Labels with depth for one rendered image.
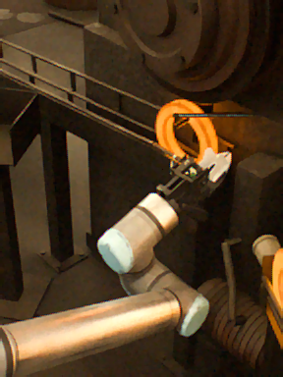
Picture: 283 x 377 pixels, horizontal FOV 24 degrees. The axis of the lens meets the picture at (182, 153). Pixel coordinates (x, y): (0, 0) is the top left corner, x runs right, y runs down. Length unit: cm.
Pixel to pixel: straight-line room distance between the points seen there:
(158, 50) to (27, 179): 148
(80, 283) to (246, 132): 98
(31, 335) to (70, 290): 117
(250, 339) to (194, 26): 67
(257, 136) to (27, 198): 136
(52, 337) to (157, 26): 64
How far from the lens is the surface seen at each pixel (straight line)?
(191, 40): 129
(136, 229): 137
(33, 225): 253
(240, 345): 147
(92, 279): 229
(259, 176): 141
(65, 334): 114
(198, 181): 144
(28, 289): 227
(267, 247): 139
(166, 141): 164
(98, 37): 185
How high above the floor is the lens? 160
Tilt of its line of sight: 33 degrees down
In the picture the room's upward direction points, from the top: 3 degrees clockwise
